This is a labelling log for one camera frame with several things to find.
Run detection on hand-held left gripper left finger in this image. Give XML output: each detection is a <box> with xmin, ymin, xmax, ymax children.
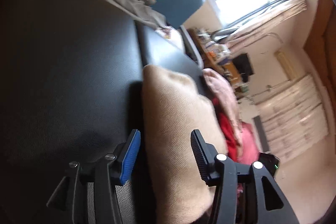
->
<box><xmin>46</xmin><ymin>129</ymin><xmax>141</xmax><ymax>224</ymax></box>

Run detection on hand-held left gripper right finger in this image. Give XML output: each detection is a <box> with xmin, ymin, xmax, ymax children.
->
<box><xmin>190</xmin><ymin>130</ymin><xmax>300</xmax><ymax>224</ymax></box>

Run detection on beige knit sweater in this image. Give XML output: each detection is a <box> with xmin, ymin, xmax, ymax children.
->
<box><xmin>142</xmin><ymin>64</ymin><xmax>229</xmax><ymax>224</ymax></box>

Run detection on pink ruffled blanket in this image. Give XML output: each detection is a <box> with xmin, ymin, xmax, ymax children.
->
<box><xmin>236</xmin><ymin>122</ymin><xmax>260</xmax><ymax>164</ymax></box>

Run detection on red knit sweater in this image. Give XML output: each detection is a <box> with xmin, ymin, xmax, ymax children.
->
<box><xmin>211</xmin><ymin>98</ymin><xmax>243</xmax><ymax>164</ymax></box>

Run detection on pink garment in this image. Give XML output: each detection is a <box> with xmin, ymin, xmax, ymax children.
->
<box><xmin>202</xmin><ymin>68</ymin><xmax>243</xmax><ymax>148</ymax></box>

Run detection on black monitor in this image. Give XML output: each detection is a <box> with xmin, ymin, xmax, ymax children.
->
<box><xmin>234</xmin><ymin>53</ymin><xmax>254</xmax><ymax>76</ymax></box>

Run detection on wooden desk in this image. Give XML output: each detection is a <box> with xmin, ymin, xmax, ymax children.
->
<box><xmin>188</xmin><ymin>27</ymin><xmax>231</xmax><ymax>67</ymax></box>

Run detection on cluster of bottles and jars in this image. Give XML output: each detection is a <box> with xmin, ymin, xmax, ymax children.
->
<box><xmin>194</xmin><ymin>27</ymin><xmax>231</xmax><ymax>60</ymax></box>

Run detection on white bear print cushion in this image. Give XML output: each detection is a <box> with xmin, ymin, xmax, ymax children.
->
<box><xmin>155</xmin><ymin>26</ymin><xmax>184</xmax><ymax>48</ymax></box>

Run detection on pink patterned curtain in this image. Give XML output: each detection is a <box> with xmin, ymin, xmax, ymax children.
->
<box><xmin>226</xmin><ymin>0</ymin><xmax>307</xmax><ymax>42</ymax></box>

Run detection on grey yellow blue sofa chair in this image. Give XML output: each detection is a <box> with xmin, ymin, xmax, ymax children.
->
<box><xmin>66</xmin><ymin>0</ymin><xmax>205</xmax><ymax>68</ymax></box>

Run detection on white grey bed frame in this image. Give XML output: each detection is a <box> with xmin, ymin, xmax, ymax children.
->
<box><xmin>252</xmin><ymin>115</ymin><xmax>271</xmax><ymax>153</ymax></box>

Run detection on wall air conditioner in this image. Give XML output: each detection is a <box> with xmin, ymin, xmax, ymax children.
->
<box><xmin>274</xmin><ymin>51</ymin><xmax>293</xmax><ymax>81</ymax></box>

